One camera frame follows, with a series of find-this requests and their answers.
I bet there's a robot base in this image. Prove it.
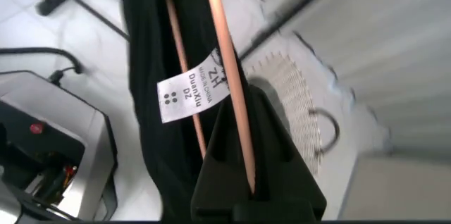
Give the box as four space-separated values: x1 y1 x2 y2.
0 70 119 222

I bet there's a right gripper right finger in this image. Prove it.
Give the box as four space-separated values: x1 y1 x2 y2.
239 86 327 222

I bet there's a black garment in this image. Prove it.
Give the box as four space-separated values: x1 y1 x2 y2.
111 0 254 222

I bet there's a white curtain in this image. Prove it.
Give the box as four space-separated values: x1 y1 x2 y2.
274 0 451 154

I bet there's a pink clothes hanger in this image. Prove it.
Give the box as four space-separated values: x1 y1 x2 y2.
160 0 257 195

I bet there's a black cable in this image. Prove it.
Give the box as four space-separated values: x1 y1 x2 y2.
0 46 85 84

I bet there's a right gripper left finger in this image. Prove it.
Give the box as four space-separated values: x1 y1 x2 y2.
190 95 253 222

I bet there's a white laundry basket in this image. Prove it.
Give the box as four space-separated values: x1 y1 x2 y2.
242 50 342 178

